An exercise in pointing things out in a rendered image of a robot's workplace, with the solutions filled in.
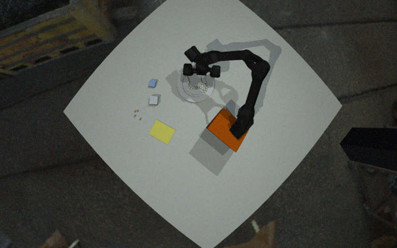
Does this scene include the small blue block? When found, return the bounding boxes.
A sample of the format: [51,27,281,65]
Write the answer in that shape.
[149,80,156,88]

